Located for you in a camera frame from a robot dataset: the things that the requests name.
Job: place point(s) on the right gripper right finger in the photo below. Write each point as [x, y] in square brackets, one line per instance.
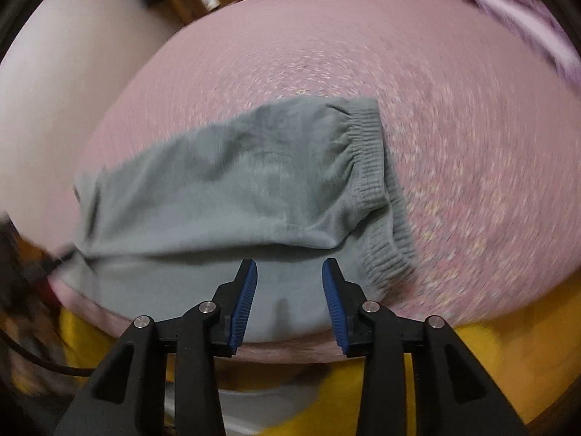
[417, 374]

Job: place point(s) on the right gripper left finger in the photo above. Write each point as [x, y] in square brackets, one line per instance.
[125, 395]

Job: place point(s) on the pink floral bed sheet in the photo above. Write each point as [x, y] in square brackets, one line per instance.
[486, 137]

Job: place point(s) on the grey fleece pants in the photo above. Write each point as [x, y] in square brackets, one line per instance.
[288, 185]

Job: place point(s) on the purple ruffled pillow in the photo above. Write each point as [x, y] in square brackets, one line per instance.
[531, 21]

